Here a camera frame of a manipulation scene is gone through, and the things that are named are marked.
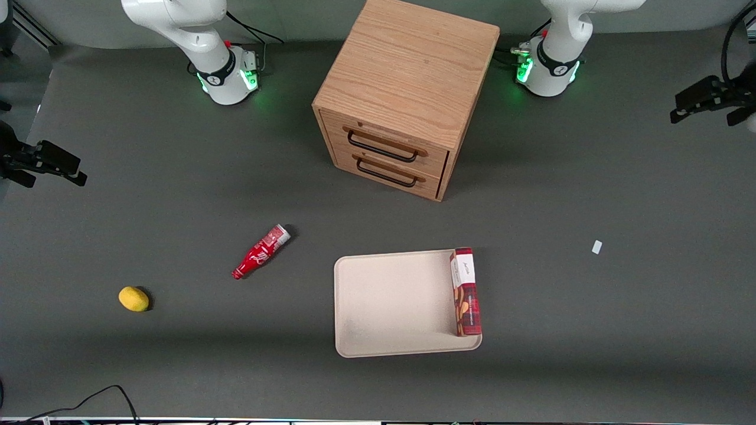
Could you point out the red cola bottle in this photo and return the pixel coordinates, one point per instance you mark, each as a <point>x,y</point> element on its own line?
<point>260,254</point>

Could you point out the red cookie box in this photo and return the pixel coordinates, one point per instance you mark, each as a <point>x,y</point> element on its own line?
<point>466,295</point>

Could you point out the wooden drawer front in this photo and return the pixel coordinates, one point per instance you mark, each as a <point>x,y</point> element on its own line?
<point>428,184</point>
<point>437,158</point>

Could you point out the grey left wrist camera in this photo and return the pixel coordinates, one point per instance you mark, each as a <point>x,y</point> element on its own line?
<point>752,121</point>

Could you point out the dark metal frame rail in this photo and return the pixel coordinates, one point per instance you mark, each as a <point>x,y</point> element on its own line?
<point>32,23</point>

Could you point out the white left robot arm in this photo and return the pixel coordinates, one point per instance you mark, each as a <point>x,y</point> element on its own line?
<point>558,35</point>

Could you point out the wooden two-drawer cabinet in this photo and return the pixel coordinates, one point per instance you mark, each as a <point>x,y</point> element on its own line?
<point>413,65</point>

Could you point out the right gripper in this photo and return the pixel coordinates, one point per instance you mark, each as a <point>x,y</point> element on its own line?
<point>16,158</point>

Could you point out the dark grey table mat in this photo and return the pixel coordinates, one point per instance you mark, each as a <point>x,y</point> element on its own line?
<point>177,354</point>

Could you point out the beige rectangular tray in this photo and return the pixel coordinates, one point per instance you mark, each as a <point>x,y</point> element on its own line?
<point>396,304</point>

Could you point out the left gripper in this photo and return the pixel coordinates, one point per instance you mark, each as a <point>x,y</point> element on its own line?
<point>723,94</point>

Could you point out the small white paper scrap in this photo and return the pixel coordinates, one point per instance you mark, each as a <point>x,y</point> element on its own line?
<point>596,247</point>

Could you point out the yellow lemon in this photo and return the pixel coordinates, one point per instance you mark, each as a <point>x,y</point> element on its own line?
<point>133,298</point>

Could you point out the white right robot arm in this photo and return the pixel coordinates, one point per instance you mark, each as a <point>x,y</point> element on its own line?
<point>195,29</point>

